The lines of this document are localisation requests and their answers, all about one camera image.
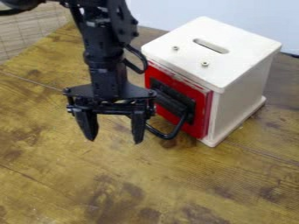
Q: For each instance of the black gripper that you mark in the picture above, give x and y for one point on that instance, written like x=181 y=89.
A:
x=111 y=95

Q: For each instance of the black metal drawer handle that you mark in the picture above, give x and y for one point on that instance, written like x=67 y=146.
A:
x=174 y=102

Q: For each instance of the red drawer front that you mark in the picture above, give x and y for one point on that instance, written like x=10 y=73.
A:
x=201 y=94

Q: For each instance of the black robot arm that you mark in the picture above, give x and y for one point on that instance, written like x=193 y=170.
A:
x=107 y=27

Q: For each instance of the white wooden box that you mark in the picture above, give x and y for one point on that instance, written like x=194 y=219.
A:
x=226 y=60

